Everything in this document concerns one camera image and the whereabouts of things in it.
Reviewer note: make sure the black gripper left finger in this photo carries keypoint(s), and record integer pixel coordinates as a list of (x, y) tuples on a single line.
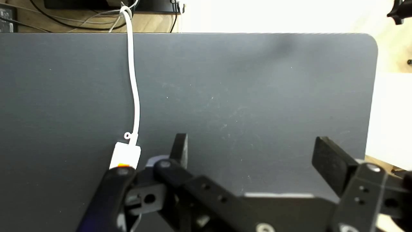
[(195, 192)]

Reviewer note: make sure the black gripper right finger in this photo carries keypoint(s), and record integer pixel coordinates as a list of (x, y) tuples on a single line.
[(357, 184)]

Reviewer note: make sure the white plug adapter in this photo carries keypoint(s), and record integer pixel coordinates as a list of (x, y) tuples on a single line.
[(125, 156)]

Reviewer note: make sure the black object top right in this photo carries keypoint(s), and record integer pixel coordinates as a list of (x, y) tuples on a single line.
[(401, 10)]

